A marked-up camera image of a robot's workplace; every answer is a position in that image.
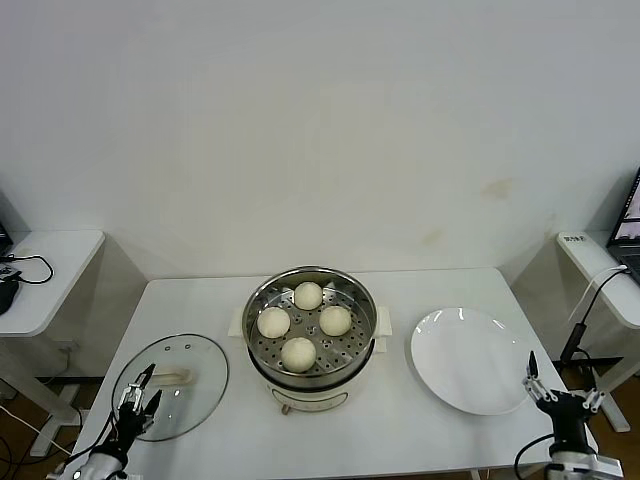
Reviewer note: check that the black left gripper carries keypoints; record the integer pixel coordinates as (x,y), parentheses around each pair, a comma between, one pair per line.
(132,425)

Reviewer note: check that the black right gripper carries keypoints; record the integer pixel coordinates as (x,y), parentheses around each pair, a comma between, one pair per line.
(567,412)

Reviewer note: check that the round glass pot lid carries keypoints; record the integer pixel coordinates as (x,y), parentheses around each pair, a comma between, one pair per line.
(200,360)

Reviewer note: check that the white steamed baozi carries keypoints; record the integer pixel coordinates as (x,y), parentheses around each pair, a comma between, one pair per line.
(298,354)
(273,321)
(335,321)
(307,295)

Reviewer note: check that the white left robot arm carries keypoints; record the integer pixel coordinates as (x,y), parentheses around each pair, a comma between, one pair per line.
(95,465)

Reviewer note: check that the perforated steel steamer basket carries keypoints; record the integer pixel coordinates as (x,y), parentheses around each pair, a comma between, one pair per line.
(345,350)

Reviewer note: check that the large white plate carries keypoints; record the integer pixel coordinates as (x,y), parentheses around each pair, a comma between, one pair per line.
(470,360)

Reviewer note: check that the white label sticker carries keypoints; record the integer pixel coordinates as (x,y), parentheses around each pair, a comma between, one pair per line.
(575,238)

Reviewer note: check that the open laptop lit screen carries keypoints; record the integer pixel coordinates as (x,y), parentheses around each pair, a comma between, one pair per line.
(627,240)

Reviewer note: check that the black rounded device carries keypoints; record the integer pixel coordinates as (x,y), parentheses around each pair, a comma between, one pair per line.
(6,297)

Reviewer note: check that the cream electric cooking pot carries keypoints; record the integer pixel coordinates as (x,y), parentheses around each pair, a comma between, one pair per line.
(320,397)

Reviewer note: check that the small black white device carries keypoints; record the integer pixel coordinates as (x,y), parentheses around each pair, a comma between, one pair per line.
(10,273)

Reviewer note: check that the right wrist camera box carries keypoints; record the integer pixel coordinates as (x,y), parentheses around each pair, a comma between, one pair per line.
(607,470)

